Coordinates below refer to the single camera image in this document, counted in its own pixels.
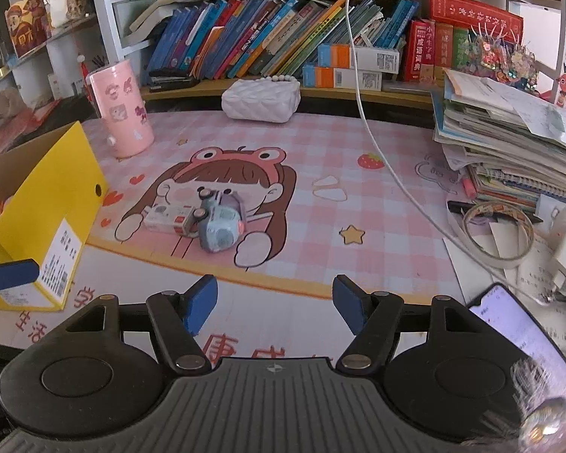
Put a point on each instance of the red white toy figure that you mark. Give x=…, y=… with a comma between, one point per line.
x=81, y=60

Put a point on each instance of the red dictionary book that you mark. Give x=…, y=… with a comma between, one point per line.
x=474, y=14

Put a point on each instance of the teal toy car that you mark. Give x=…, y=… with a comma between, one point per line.
x=220, y=219

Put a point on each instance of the fortune god figure box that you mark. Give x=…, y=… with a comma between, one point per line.
x=28, y=24

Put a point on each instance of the red plastic bag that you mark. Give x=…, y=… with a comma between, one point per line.
x=25, y=123

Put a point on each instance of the yellow cardboard box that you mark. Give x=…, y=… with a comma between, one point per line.
x=58, y=188

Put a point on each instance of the orange white box lower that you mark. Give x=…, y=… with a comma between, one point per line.
x=319, y=77

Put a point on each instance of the pink cylinder container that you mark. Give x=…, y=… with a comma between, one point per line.
x=121, y=107

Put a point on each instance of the white quilted pouch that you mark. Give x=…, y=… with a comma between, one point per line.
x=270, y=100

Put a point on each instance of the orange white box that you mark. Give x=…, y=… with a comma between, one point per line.
x=319, y=77
x=341, y=56

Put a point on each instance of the black smartphone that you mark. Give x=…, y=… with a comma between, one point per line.
x=501, y=309

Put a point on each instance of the white staples box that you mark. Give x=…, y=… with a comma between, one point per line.
x=171, y=219

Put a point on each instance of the orange white box upper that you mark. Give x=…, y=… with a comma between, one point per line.
x=341, y=56

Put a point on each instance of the brown crumpled cloth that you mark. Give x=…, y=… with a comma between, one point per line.
x=11, y=103

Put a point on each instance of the clear tape roll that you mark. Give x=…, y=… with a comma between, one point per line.
x=496, y=234

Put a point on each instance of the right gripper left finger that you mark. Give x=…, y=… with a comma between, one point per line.
x=176, y=319

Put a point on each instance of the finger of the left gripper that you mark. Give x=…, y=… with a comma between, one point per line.
x=16, y=273

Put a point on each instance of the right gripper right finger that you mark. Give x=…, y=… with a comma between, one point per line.
x=373, y=319

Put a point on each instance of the stack of papers and notebooks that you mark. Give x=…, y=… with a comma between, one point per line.
x=510, y=144

